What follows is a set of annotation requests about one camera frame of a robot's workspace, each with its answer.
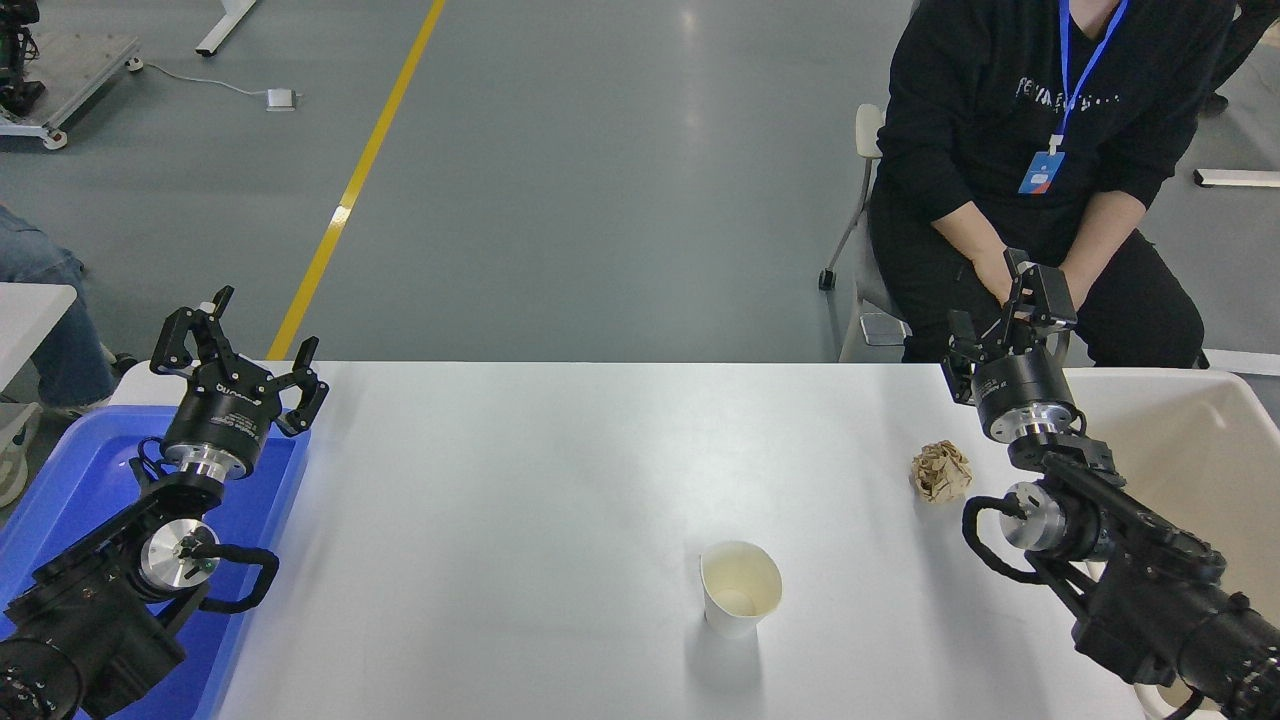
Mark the large pale plastic bin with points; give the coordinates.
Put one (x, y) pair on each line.
(1200, 470)

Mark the white table leg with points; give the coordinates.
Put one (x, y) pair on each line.
(225, 25)

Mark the chair legs with casters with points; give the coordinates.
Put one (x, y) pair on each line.
(125, 364)

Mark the grey wheeled platform cart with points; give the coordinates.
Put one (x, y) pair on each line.
(80, 70)

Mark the black equipment on cart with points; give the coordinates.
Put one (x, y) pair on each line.
(15, 60)

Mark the white grey office chair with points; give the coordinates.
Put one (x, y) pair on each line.
(868, 130)

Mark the person's right hand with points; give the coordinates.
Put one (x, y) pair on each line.
(993, 275)

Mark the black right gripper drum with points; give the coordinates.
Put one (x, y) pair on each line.
(1020, 385)

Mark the white floor bar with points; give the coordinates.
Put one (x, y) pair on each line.
(1240, 178)
(1245, 362)

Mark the person's left forearm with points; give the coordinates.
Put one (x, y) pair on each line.
(1100, 230)

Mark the person in jeans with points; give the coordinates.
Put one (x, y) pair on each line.
(50, 340)

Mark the white power adapter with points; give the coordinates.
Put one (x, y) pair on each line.
(281, 99)

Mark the person's right forearm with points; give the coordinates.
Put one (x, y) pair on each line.
(965, 232)

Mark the blue plastic tray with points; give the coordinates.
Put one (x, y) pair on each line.
(60, 500)

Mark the person in black trousers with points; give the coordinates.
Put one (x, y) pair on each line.
(1250, 30)

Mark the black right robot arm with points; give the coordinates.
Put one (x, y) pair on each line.
(1150, 580)

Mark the white paper cup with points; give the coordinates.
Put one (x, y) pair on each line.
(735, 610)

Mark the tan paper ball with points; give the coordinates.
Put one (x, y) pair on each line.
(940, 472)

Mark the small white side table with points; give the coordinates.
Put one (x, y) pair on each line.
(30, 310)

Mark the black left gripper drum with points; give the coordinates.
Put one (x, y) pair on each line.
(222, 415)

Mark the seated person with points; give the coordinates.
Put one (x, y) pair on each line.
(980, 100)

